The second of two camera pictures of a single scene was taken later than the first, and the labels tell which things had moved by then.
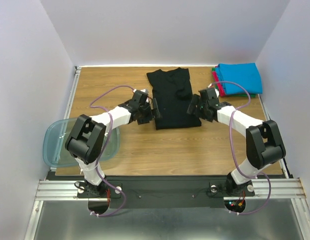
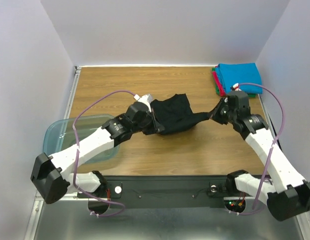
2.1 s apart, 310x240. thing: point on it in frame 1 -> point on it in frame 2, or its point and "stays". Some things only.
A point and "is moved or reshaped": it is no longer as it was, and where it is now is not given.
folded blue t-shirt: [246, 74] stays
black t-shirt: [172, 89] is moved or reshaped
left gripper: [151, 116] -> [154, 128]
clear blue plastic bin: [56, 135] stays
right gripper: [196, 106] -> [218, 111]
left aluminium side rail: [77, 70] stays
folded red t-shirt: [221, 91] stays
